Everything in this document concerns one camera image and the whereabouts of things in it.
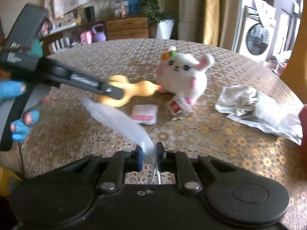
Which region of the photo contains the person's left hand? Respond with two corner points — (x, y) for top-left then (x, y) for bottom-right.
(0, 80), (51, 142)

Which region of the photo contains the white router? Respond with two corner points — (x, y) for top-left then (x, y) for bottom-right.
(49, 37), (70, 53)

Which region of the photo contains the beige curtain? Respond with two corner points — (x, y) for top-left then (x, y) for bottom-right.
(219, 0), (241, 51)

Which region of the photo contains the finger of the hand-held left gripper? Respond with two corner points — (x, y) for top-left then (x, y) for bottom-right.
(48, 62), (125, 100)

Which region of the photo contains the pink toy backpack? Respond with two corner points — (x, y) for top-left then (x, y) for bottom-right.
(80, 29), (93, 45)

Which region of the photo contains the brown giraffe statue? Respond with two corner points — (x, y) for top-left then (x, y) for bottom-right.
(279, 12), (307, 85)

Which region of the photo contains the red metal tin box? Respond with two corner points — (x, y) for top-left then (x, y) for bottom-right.
(299, 104), (307, 146)

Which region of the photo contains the white plush bunny toy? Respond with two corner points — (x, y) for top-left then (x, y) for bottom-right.
(156, 46), (215, 119)

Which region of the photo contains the wooden drawer cabinet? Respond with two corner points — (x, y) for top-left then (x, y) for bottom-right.
(105, 16), (150, 41)

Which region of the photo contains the blue package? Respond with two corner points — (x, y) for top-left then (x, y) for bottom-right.
(128, 0), (141, 13)

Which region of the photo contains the yellow curtain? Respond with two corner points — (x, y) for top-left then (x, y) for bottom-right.
(203, 0), (221, 46)

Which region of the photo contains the purple kettlebell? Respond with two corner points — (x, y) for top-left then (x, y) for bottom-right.
(92, 23), (106, 42)

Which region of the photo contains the covered standing air conditioner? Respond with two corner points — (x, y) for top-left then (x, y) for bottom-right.
(177, 0), (204, 42)

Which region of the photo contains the white planter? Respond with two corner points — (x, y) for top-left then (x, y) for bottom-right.
(156, 19), (175, 39)

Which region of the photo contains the small pink white tissue pack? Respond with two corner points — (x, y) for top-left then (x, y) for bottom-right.
(131, 104), (159, 125)

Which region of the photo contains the green potted plant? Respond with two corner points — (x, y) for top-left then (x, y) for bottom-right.
(131, 0), (175, 25)

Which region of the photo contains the translucent plastic pouch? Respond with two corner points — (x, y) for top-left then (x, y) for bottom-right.
(228, 92), (304, 145)

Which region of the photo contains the white washing machine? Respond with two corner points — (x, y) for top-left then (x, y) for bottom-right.
(231, 0), (277, 63)

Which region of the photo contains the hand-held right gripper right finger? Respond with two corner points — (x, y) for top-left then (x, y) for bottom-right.
(156, 142), (231, 194)

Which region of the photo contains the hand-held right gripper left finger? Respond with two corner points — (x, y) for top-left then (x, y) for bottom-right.
(71, 145), (144, 194)

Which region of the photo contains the translucent white drawstring bag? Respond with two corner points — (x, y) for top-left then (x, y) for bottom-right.
(82, 97), (159, 185)

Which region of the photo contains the silver foil bag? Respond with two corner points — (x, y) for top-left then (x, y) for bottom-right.
(215, 85), (259, 114)

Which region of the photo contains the purple cloth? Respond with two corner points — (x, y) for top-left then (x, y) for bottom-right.
(254, 0), (277, 28)

